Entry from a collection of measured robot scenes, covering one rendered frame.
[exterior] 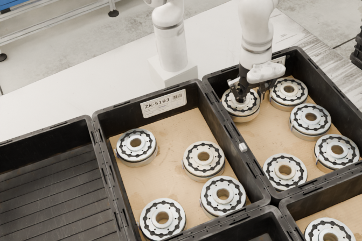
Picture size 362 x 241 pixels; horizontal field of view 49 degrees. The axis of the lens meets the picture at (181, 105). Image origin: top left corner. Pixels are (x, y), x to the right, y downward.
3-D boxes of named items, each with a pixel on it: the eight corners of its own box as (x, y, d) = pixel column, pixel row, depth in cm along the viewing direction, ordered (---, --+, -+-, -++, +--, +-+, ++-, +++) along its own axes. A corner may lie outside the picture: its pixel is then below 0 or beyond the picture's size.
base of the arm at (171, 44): (154, 62, 131) (146, 20, 118) (176, 49, 135) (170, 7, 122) (171, 76, 126) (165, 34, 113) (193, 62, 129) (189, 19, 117)
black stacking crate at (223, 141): (102, 140, 109) (91, 114, 101) (201, 106, 114) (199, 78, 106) (143, 278, 84) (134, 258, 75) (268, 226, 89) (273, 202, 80)
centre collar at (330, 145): (321, 147, 96) (322, 145, 95) (339, 139, 97) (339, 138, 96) (334, 162, 93) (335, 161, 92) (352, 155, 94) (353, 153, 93)
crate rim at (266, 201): (92, 118, 102) (90, 112, 100) (199, 83, 107) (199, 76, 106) (135, 263, 76) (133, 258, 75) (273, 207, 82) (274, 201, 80)
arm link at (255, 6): (260, 62, 87) (277, 39, 92) (266, 3, 76) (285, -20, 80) (232, 52, 90) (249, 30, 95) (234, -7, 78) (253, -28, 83)
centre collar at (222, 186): (209, 189, 91) (209, 188, 90) (229, 183, 91) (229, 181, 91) (216, 207, 88) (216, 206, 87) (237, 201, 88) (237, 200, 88)
